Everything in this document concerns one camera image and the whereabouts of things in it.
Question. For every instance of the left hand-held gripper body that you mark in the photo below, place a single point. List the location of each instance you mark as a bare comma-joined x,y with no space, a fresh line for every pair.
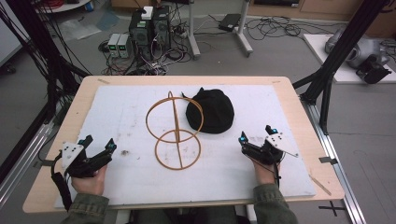
72,155

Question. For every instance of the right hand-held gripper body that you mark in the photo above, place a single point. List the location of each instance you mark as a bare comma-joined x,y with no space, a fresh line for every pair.
274,147

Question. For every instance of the black knit hat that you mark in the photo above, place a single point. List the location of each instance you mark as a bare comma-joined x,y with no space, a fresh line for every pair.
211,112

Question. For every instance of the person's right hand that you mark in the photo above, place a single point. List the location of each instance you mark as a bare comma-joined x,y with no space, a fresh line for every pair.
264,174

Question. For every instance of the person's left hand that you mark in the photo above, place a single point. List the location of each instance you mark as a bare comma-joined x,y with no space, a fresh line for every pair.
90,183

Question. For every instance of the white foam mat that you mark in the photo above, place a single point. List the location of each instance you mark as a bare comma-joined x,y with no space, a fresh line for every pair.
124,174

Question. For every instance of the black tape cross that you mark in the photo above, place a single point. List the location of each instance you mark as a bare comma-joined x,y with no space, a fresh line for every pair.
332,207

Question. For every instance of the white floor board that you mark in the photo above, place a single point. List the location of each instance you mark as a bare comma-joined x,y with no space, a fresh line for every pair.
345,73

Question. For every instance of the grey power supply unit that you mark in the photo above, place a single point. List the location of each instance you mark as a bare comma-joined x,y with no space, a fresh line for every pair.
113,45
124,46

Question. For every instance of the clear plastic sheet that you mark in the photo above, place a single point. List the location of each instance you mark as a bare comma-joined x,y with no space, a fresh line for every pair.
79,28

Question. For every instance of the black flat box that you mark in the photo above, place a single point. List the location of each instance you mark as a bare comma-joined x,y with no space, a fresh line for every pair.
229,22

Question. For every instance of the black computer tower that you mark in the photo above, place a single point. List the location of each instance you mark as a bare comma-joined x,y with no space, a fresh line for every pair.
161,28
140,32

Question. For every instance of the black device on board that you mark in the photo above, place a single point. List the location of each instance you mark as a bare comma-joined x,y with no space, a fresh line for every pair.
372,71

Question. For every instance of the grey helmet device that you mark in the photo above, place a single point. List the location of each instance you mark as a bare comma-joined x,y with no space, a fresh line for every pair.
358,49

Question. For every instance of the white box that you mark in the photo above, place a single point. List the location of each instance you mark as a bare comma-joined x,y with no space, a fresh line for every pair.
147,13

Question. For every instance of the aluminium rail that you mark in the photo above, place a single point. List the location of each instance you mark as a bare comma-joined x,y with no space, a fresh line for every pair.
337,161
21,161

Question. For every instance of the black metal frame stand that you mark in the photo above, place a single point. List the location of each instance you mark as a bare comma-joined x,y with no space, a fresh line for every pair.
40,56
336,59

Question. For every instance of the grey desk leg frame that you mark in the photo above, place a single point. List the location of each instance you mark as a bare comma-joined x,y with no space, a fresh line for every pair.
193,31
244,31

